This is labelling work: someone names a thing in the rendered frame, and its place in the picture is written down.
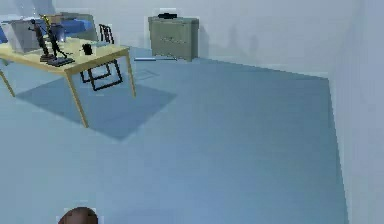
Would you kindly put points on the black statue with base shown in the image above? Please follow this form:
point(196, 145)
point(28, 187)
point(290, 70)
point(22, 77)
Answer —
point(40, 40)

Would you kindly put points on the small black mug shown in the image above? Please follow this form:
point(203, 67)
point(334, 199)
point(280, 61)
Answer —
point(87, 49)

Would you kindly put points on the black chair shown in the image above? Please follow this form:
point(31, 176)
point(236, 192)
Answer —
point(106, 35)

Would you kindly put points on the grey-green chest of drawers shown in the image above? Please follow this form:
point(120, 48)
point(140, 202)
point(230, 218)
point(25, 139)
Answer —
point(173, 38)

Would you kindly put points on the black and yellow statue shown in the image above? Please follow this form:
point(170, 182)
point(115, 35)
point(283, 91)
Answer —
point(55, 50)

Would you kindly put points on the black flat object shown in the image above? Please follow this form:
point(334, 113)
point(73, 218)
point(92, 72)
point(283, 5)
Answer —
point(167, 15)

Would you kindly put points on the grey box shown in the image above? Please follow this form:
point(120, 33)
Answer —
point(21, 35)

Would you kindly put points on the yellow wooden table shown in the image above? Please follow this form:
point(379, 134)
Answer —
point(90, 60)

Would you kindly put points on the brown basketball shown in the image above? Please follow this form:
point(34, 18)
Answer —
point(78, 216)

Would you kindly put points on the dark blue cup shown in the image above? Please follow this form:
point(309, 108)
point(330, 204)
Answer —
point(58, 32)

